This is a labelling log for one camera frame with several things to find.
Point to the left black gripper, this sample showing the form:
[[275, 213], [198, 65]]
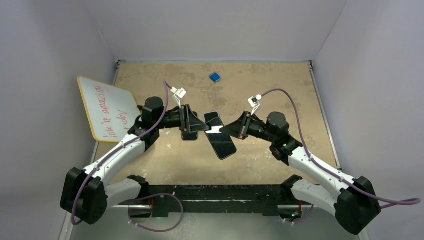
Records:
[[190, 123]]

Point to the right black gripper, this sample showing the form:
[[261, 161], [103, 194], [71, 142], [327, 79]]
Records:
[[240, 128]]

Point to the black phone with camera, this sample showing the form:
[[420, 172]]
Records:
[[188, 125]]

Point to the black phone case edge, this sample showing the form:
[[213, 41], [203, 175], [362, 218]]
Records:
[[220, 139]]

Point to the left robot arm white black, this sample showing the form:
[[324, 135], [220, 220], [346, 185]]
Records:
[[87, 193]]

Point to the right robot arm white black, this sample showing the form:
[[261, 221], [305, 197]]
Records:
[[347, 198]]

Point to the blue eraser block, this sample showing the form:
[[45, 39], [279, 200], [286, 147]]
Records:
[[215, 77]]

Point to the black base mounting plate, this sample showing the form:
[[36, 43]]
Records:
[[269, 200]]

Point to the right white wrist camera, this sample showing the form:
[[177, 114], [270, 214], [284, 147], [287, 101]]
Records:
[[254, 102]]

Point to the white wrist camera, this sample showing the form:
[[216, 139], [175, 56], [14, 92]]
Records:
[[178, 95], [254, 102]]

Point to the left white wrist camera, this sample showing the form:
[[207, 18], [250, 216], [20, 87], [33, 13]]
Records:
[[178, 95]]

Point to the white whiteboard yellow frame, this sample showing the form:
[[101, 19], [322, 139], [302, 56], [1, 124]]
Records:
[[111, 111]]

